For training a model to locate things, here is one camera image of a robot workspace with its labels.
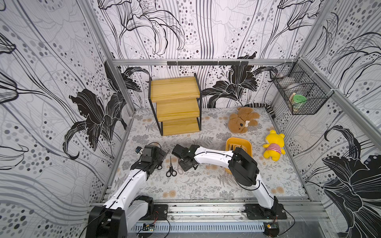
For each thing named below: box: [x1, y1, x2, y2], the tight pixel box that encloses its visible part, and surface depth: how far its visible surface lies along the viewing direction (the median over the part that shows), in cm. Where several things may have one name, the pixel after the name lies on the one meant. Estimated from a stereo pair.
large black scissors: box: [231, 147, 250, 156], surface depth 55 cm
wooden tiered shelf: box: [148, 72, 202, 137], surface depth 95 cm
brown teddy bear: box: [227, 106, 260, 134], surface depth 103 cm
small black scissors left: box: [165, 155, 178, 178], surface depth 88 cm
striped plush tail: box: [243, 103, 276, 119], surface depth 121 cm
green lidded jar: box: [292, 94, 308, 111], surface depth 80 cm
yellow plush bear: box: [262, 129, 286, 162], surface depth 93 cm
